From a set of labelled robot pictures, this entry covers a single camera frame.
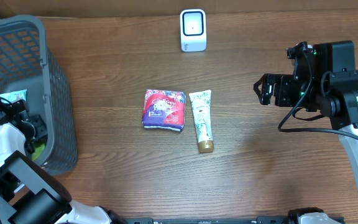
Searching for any light green wipes pack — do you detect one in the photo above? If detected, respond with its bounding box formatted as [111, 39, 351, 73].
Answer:
[0, 90, 27, 103]

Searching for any green yellow juice carton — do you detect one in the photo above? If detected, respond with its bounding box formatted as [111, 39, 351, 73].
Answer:
[31, 142, 45, 161]

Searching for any white floral cream tube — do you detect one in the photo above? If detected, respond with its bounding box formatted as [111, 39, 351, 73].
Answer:
[189, 90, 214, 153]

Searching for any purple red tissue pack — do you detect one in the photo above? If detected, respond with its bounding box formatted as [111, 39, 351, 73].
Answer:
[142, 89, 186, 132]

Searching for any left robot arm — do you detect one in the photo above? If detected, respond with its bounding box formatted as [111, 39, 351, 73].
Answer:
[0, 98, 125, 224]

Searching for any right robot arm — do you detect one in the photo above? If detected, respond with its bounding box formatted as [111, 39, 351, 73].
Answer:
[254, 40, 358, 190]

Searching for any white barcode scanner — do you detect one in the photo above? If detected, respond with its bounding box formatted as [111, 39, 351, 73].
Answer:
[180, 9, 207, 52]

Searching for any grey plastic mesh basket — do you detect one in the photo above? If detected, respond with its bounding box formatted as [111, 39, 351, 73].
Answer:
[0, 15, 78, 175]

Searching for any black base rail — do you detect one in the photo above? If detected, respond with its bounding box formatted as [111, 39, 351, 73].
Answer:
[122, 216, 345, 224]

